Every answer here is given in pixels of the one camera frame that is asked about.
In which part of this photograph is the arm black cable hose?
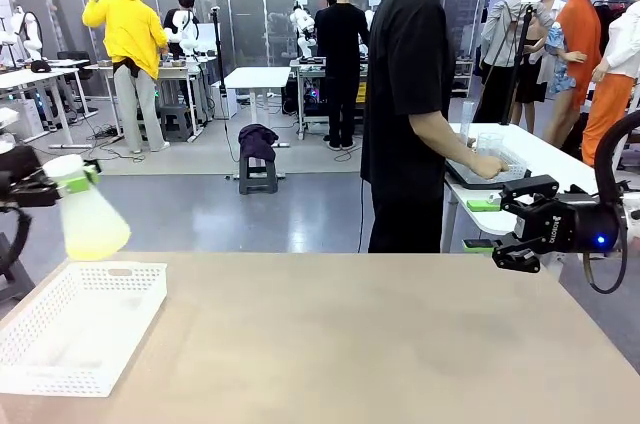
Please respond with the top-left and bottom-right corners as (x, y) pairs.
(0, 206), (37, 304)
(593, 111), (640, 205)

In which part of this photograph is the person in yellow hoodie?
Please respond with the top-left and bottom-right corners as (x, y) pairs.
(82, 0), (172, 154)

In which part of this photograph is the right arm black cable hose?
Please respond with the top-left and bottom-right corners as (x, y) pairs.
(593, 111), (640, 205)

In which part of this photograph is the person in black white top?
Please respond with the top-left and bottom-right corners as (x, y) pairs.
(163, 0), (201, 110)

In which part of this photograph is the mannequin in orange jacket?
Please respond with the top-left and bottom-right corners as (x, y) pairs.
(543, 0), (609, 148)

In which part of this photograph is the translucent plastic conical flask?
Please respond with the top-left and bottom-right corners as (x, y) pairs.
(43, 153), (132, 261)

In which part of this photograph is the black tripod stand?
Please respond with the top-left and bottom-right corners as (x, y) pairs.
(472, 0), (542, 126)

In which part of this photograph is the person's right hand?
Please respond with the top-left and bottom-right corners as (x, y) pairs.
(472, 153), (509, 183)

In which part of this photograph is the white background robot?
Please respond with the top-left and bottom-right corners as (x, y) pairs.
(169, 13), (201, 58)
(7, 6), (44, 63)
(289, 6), (317, 61)

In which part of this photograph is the mannequin in orange trousers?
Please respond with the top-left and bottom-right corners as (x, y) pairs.
(581, 0), (640, 169)

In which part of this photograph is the person in all black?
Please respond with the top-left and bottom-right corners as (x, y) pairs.
(314, 0), (372, 150)

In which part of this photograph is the brown topped white desk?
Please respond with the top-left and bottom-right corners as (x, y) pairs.
(82, 61), (206, 143)

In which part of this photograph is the long white desk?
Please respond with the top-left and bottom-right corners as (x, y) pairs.
(0, 66), (84, 150)

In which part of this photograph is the person in black T-shirt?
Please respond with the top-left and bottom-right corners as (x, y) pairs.
(359, 0), (509, 254)

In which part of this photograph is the grey metal workbench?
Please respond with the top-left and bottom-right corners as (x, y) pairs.
(289, 56), (369, 141)

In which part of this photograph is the clear plastic beaker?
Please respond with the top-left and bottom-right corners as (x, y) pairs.
(476, 132), (505, 155)

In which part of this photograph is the figure in blue floral dress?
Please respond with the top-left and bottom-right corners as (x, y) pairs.
(537, 0), (581, 100)

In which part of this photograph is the white drawer cabinet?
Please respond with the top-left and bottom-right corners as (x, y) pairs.
(7, 97), (46, 141)

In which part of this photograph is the black pole stand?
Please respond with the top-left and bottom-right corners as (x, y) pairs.
(209, 6), (227, 120)

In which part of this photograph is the grey step stool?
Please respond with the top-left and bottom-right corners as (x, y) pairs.
(159, 104), (195, 143)
(238, 156), (279, 195)

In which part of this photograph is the white computer case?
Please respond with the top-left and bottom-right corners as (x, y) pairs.
(212, 83), (239, 120)

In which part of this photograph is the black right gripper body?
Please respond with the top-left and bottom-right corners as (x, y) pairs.
(519, 196), (624, 255)

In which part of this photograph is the dark purple cloth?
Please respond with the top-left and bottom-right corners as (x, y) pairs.
(237, 123), (280, 164)

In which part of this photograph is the black plastic tray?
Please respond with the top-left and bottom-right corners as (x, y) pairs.
(444, 158), (532, 190)

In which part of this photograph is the white side table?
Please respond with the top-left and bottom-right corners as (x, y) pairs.
(442, 122), (631, 253)

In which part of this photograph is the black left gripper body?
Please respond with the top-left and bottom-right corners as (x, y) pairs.
(0, 146), (59, 209)

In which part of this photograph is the white standing desk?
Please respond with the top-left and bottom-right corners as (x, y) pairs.
(224, 66), (292, 181)

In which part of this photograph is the mannequin in grey shirt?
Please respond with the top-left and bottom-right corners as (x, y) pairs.
(481, 0), (557, 133)

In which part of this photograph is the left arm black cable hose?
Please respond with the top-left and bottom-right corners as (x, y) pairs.
(0, 206), (37, 304)

